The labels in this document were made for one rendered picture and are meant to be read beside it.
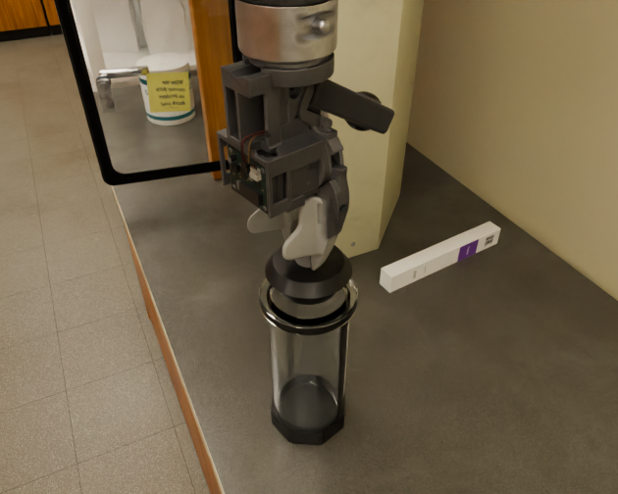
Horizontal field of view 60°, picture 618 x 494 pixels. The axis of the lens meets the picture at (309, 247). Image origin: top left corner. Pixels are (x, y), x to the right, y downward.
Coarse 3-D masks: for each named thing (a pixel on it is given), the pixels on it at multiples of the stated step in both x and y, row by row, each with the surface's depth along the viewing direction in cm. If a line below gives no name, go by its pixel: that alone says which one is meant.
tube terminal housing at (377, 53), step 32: (352, 0) 71; (384, 0) 73; (416, 0) 84; (352, 32) 73; (384, 32) 76; (416, 32) 91; (352, 64) 76; (384, 64) 79; (384, 96) 82; (352, 128) 83; (352, 160) 86; (384, 160) 89; (352, 192) 90; (384, 192) 94; (352, 224) 94; (384, 224) 102; (352, 256) 99
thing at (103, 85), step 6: (102, 78) 96; (96, 84) 95; (102, 84) 95; (108, 84) 96; (102, 90) 96; (108, 90) 96; (102, 96) 97; (108, 96) 97; (102, 102) 97; (108, 102) 97; (102, 108) 98; (108, 108) 98; (114, 108) 98
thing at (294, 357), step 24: (264, 288) 59; (288, 312) 66; (312, 312) 67; (336, 312) 56; (288, 336) 58; (312, 336) 57; (336, 336) 59; (288, 360) 60; (312, 360) 59; (336, 360) 61; (288, 384) 63; (312, 384) 62; (336, 384) 64; (288, 408) 66; (312, 408) 65; (336, 408) 68
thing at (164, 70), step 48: (96, 0) 89; (144, 0) 91; (192, 0) 93; (96, 48) 93; (144, 48) 95; (192, 48) 97; (96, 96) 98; (144, 96) 100; (192, 96) 103; (144, 144) 106; (192, 144) 109
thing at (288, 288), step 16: (272, 256) 57; (336, 256) 56; (272, 272) 55; (288, 272) 54; (304, 272) 54; (320, 272) 54; (336, 272) 54; (288, 288) 53; (304, 288) 53; (320, 288) 53; (336, 288) 54; (304, 304) 56
